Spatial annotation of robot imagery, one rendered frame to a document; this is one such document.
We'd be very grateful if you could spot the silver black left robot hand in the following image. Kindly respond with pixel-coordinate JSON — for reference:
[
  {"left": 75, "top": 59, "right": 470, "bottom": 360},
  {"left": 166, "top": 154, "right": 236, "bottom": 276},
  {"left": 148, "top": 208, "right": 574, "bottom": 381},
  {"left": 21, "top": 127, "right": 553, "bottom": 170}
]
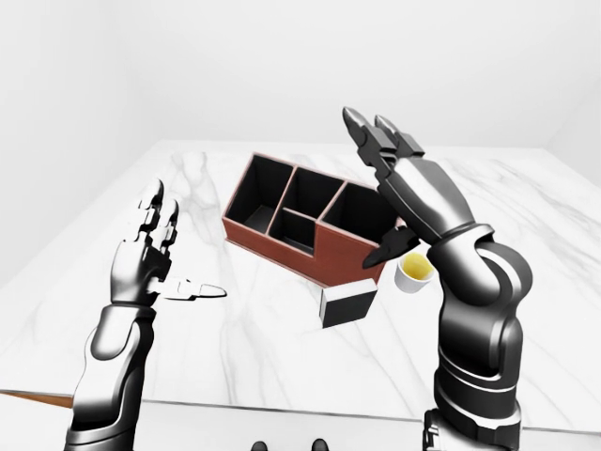
[{"left": 109, "top": 178, "right": 228, "bottom": 309}]

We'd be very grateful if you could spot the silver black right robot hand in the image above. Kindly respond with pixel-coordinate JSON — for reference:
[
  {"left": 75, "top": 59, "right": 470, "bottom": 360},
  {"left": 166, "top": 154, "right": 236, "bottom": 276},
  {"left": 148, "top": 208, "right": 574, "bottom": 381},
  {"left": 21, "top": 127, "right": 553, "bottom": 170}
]
[{"left": 342, "top": 106, "right": 478, "bottom": 270}]

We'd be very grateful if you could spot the red-brown desk caddy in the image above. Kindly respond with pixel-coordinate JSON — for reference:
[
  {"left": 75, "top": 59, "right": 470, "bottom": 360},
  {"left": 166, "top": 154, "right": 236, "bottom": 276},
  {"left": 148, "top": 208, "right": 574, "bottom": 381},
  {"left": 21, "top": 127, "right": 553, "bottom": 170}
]
[{"left": 222, "top": 151, "right": 404, "bottom": 289}]

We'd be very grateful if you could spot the black book with white pages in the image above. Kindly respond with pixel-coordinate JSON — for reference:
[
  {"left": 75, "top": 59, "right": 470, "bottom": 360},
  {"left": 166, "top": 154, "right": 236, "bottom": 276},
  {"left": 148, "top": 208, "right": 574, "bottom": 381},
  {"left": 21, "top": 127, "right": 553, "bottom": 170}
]
[{"left": 320, "top": 277, "right": 378, "bottom": 330}]

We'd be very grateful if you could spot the white mug with yellow liquid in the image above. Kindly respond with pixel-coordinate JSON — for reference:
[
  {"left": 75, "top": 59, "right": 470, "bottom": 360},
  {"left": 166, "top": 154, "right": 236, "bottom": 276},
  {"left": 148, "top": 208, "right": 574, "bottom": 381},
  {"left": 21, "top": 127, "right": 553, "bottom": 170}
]
[{"left": 393, "top": 252, "right": 436, "bottom": 295}]

